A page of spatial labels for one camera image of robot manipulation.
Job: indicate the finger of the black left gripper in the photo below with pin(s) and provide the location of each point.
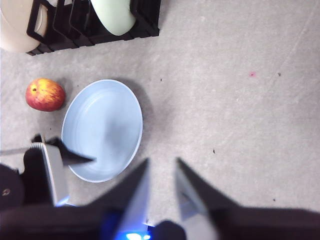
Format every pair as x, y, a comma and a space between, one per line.
72, 157
38, 139

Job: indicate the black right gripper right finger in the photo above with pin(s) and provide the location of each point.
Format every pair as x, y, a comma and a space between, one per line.
225, 222

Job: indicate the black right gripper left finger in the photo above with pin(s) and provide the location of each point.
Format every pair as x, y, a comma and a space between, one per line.
100, 220

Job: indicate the red apple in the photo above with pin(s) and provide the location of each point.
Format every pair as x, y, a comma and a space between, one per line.
45, 96

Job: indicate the blue plate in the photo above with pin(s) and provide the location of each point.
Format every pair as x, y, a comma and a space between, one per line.
105, 117

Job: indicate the beige plate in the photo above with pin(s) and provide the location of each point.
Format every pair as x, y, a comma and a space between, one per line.
15, 30

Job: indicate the green plate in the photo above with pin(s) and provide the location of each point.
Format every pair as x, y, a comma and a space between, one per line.
112, 17

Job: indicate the black plate rack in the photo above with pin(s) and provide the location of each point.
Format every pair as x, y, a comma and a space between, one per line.
145, 27

